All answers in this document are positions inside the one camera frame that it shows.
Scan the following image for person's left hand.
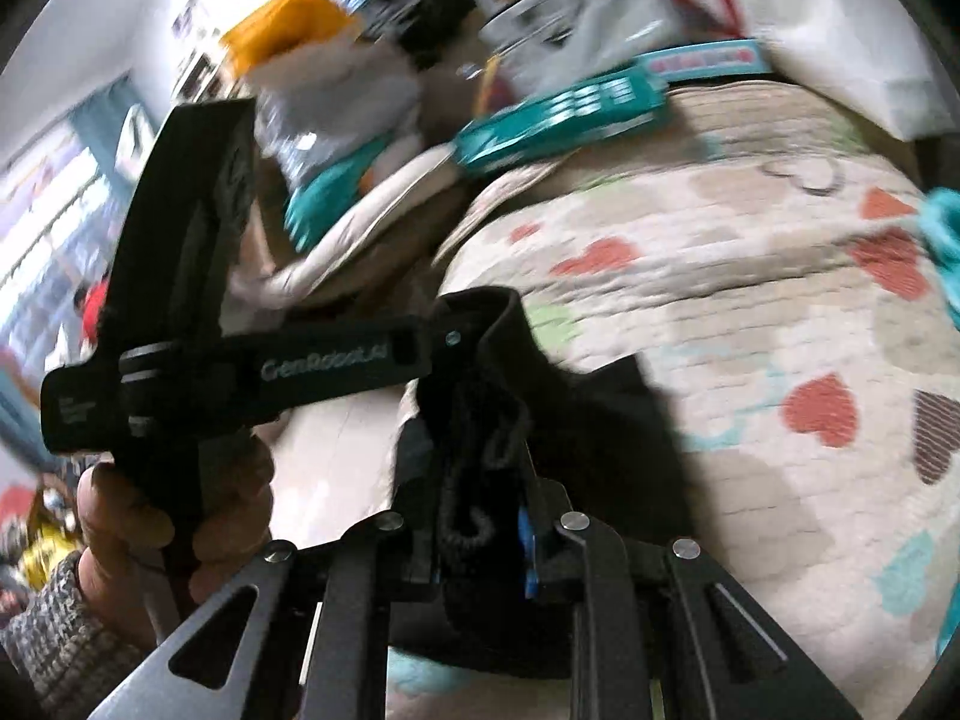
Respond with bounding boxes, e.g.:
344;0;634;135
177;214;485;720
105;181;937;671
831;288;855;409
75;435;277;650

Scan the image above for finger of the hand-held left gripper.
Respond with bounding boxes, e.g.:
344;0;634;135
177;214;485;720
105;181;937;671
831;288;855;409
424;313;481;370

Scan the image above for yellow bag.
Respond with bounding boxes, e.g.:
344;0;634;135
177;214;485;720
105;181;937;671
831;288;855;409
221;0;353;80

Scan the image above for teal cloth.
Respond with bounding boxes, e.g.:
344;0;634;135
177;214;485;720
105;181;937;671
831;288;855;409
283;131;398;252

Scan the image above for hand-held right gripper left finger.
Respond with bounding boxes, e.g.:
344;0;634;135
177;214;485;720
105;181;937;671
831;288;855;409
90;420;443;720

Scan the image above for white paper bag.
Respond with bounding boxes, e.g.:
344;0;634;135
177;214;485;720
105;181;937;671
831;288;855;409
667;0;931;140

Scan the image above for clear plastic bag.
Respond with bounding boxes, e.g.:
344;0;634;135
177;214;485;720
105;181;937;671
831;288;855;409
251;37;425;188

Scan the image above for beige cushion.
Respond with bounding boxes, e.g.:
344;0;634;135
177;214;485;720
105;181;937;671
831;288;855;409
225;142;466;308

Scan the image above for quilted patterned blanket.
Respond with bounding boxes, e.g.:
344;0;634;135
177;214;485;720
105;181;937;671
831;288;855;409
255;79;960;691

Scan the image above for teal paper pack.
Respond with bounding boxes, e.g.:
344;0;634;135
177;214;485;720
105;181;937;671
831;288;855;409
454;52;668;177

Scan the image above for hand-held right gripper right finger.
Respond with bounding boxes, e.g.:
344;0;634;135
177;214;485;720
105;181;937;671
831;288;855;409
516;450;863;720

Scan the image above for person's left forearm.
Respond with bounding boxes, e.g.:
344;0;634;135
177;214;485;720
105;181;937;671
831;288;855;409
0;551;162;720

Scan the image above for teal star fleece blanket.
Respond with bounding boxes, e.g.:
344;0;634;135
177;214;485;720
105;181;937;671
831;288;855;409
919;187;960;331

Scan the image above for black pants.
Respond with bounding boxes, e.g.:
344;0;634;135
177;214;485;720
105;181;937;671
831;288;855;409
390;286;695;676

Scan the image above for grey laptop bag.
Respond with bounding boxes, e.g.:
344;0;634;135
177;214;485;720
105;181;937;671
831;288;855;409
480;0;687;91

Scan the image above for small colourful box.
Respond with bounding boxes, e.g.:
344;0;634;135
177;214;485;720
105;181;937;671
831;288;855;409
645;37;773;83

